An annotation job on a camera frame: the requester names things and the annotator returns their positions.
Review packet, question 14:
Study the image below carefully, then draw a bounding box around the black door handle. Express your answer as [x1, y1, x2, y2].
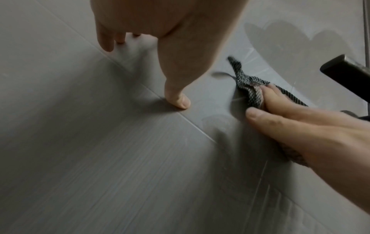
[320, 54, 370, 103]

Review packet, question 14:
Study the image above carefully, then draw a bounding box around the grey cleaning cloth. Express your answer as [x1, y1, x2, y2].
[227, 56, 310, 167]

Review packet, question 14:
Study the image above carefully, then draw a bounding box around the person's right hand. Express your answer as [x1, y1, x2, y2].
[246, 84, 370, 215]

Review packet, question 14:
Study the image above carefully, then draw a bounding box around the grey door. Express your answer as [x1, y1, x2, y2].
[0, 0, 370, 234]

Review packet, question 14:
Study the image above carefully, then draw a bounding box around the person's left hand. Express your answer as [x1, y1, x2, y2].
[90, 0, 249, 110]

